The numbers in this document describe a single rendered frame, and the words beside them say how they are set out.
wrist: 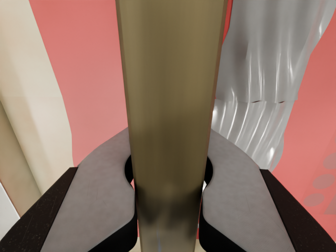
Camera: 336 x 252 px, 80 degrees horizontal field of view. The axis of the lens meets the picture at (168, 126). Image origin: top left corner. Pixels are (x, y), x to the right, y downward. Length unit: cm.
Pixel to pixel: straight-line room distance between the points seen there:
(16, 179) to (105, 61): 15
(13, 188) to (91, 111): 11
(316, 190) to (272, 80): 16
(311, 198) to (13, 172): 32
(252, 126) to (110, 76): 13
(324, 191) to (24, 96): 32
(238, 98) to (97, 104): 12
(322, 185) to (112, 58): 25
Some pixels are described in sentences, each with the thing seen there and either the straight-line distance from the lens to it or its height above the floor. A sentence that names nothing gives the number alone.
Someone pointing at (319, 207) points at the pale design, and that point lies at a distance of 32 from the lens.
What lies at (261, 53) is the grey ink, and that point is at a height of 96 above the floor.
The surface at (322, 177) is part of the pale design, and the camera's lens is 28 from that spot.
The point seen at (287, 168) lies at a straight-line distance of 25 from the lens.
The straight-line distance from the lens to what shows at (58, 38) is 18.
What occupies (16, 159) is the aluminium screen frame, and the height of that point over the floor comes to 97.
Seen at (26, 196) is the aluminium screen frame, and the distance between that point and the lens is 26.
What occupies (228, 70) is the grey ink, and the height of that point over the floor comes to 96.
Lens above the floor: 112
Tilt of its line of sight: 60 degrees down
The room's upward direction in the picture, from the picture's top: 179 degrees counter-clockwise
